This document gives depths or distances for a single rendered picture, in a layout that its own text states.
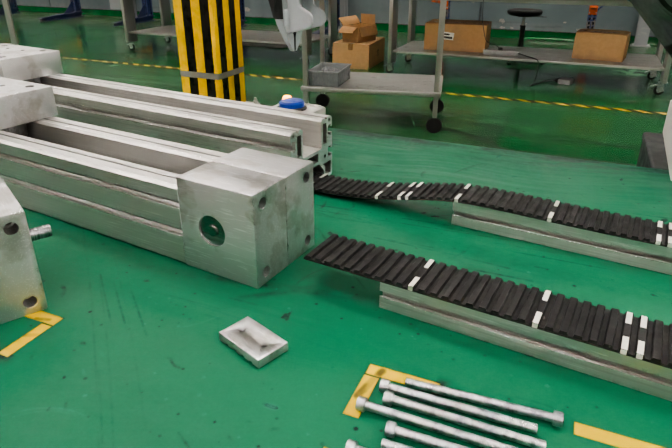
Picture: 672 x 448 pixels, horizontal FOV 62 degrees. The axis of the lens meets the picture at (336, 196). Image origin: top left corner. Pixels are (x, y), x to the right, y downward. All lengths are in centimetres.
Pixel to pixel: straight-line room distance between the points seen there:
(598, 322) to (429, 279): 13
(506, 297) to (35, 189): 54
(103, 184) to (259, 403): 33
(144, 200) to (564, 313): 40
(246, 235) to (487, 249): 26
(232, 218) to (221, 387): 16
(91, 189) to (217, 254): 17
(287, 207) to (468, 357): 21
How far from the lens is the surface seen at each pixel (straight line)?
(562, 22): 811
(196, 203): 54
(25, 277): 54
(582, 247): 63
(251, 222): 50
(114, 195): 62
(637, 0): 96
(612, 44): 534
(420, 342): 47
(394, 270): 49
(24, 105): 82
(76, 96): 96
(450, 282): 49
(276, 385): 43
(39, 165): 74
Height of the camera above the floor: 107
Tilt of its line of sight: 24 degrees down
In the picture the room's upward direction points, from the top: straight up
